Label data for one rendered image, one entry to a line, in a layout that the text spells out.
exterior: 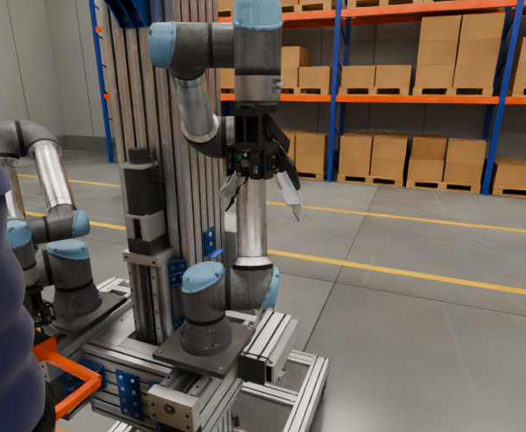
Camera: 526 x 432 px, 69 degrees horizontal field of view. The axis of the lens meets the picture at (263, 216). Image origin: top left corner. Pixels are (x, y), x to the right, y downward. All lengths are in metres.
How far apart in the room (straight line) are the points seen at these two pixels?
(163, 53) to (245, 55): 0.17
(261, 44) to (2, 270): 0.50
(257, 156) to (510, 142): 8.43
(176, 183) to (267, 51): 0.68
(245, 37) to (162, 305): 0.91
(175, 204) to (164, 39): 0.61
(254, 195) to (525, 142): 8.16
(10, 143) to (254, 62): 0.98
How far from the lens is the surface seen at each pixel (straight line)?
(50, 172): 1.31
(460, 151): 7.54
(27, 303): 1.13
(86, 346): 1.43
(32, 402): 0.78
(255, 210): 1.04
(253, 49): 0.62
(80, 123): 12.69
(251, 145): 0.61
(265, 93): 0.62
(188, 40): 0.73
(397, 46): 8.77
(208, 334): 1.11
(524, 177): 7.76
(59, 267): 1.35
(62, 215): 1.19
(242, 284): 1.05
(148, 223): 1.19
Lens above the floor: 1.74
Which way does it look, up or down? 18 degrees down
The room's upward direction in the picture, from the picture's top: straight up
